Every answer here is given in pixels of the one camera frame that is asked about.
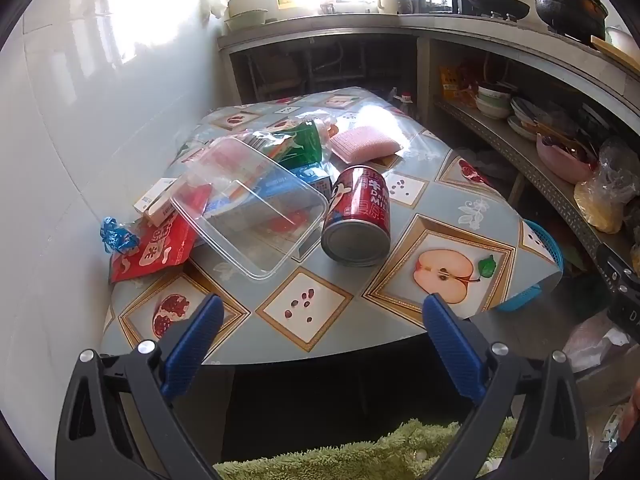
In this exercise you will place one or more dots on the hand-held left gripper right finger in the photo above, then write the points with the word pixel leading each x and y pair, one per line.
pixel 450 345

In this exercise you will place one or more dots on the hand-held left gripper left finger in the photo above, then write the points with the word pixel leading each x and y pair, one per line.
pixel 195 340

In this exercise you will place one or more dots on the blue plastic basket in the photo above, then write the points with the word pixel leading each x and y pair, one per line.
pixel 542 240

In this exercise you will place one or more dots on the red snack pouch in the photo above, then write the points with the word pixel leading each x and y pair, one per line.
pixel 150 255

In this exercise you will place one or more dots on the small white carton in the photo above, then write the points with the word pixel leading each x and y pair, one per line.
pixel 155 197

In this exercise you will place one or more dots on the red drink can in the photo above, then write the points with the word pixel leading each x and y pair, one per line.
pixel 357 210

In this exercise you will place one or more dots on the pink scrub sponge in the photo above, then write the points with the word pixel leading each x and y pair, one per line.
pixel 362 145

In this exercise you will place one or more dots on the pink and white sack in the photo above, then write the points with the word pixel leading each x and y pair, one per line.
pixel 595 340

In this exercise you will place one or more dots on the yellow filled bag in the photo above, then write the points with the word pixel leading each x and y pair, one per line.
pixel 597 207

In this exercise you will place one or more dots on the clear plastic bag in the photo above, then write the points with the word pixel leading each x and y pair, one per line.
pixel 620 170

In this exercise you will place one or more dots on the clear plastic container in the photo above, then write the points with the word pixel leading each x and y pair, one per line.
pixel 250 240

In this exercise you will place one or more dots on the pink plastic basin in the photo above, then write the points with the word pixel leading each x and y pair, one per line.
pixel 565 165

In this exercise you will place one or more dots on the blue candy wrapper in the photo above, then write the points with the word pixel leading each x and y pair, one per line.
pixel 117 237

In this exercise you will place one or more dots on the fruit print tablecloth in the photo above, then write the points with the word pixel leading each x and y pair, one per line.
pixel 440 210

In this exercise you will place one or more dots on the green fuzzy garment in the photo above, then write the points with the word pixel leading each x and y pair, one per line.
pixel 350 460

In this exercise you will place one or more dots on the stack of plates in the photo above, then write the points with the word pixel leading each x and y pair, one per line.
pixel 522 120

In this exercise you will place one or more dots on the stack of white bowls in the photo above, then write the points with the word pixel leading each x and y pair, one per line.
pixel 492 102

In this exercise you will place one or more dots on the wooden cutting board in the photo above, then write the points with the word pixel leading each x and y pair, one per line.
pixel 617 55

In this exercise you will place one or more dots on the green snack packet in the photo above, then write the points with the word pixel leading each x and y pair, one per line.
pixel 307 145

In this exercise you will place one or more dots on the cooking oil bottle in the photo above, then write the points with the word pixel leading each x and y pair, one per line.
pixel 405 102

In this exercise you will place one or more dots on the clear wrapper with orange print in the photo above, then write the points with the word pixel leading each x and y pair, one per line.
pixel 327 125

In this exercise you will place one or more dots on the orange seasoning packets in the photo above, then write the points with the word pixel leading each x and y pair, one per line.
pixel 452 82

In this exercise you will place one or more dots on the black cooking pot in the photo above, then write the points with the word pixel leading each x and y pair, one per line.
pixel 565 5

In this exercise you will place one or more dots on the pale green bowl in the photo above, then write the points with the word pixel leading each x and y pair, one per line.
pixel 247 19

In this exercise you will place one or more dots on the grey concrete counter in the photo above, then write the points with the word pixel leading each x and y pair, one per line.
pixel 350 22

